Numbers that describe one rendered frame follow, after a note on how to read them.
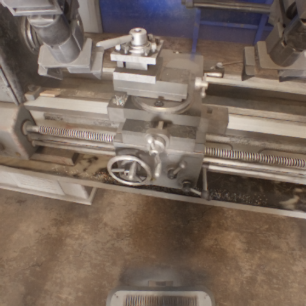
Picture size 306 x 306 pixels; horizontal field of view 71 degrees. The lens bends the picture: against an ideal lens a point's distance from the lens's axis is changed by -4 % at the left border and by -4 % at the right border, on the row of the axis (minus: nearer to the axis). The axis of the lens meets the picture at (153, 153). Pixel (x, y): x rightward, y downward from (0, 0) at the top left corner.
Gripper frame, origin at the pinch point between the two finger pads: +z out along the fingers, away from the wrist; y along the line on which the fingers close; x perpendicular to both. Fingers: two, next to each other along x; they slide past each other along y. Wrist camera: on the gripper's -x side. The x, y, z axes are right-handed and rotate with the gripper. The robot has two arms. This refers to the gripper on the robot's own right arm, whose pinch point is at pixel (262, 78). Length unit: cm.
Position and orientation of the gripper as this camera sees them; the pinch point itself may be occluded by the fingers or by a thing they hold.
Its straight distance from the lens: 63.0
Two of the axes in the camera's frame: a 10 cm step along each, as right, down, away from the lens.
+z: 0.0, 2.0, 9.8
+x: -0.1, 9.8, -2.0
